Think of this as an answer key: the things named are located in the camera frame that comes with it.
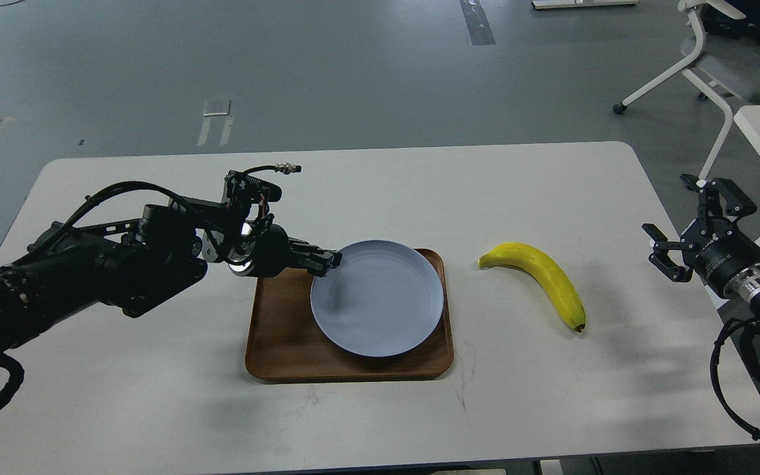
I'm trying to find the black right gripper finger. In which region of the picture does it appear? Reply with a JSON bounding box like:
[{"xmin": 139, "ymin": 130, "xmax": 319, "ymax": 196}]
[
  {"xmin": 680, "ymin": 174, "xmax": 757, "ymax": 232},
  {"xmin": 642, "ymin": 223, "xmax": 693, "ymax": 282}
]

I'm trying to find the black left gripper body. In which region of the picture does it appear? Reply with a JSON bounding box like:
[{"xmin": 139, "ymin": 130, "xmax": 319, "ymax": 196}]
[{"xmin": 228, "ymin": 224, "xmax": 294, "ymax": 278}]

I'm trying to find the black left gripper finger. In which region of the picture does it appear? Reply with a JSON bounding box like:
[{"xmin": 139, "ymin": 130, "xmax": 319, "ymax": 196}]
[{"xmin": 288, "ymin": 239, "xmax": 342, "ymax": 276}]

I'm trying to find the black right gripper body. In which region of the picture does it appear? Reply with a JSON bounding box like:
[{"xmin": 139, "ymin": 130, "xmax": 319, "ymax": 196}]
[{"xmin": 682, "ymin": 220, "xmax": 760, "ymax": 300}]

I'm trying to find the blue round plate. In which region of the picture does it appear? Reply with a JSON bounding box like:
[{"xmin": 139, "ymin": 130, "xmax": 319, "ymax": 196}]
[{"xmin": 309, "ymin": 239, "xmax": 445, "ymax": 358}]

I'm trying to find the yellow banana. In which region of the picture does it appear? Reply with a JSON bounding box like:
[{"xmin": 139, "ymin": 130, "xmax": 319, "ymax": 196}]
[{"xmin": 477, "ymin": 241, "xmax": 587, "ymax": 333}]

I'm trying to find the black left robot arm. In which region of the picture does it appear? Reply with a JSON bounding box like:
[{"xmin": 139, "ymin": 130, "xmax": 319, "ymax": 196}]
[{"xmin": 0, "ymin": 168, "xmax": 342, "ymax": 411}]

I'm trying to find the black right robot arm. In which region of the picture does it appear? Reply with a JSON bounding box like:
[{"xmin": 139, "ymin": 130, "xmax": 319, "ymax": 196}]
[{"xmin": 642, "ymin": 174, "xmax": 760, "ymax": 393}]

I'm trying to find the brown wooden tray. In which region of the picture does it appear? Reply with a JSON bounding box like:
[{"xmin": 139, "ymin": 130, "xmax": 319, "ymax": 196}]
[{"xmin": 245, "ymin": 249, "xmax": 453, "ymax": 384}]

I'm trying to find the white office chair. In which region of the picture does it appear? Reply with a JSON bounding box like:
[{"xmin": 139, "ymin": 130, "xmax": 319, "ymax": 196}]
[{"xmin": 613, "ymin": 1, "xmax": 760, "ymax": 179}]

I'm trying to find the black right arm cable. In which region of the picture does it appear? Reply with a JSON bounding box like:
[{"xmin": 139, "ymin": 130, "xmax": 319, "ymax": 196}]
[{"xmin": 710, "ymin": 318, "xmax": 760, "ymax": 453}]

